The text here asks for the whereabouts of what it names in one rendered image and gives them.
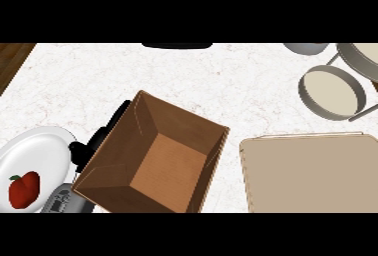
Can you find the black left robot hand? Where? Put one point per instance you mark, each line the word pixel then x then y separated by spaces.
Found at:
pixel 83 153

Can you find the brown wooden tray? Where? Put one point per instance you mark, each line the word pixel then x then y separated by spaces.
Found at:
pixel 162 156

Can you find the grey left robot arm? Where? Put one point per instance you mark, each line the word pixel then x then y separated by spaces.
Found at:
pixel 60 201

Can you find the dark brown wooden cabinet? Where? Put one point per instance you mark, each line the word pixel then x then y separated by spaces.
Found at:
pixel 10 61

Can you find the white plate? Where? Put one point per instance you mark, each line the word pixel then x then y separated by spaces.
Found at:
pixel 38 151

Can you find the beige cutting board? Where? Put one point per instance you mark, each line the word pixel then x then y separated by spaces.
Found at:
pixel 310 173

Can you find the black appliance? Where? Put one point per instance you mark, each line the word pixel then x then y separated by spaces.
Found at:
pixel 177 45

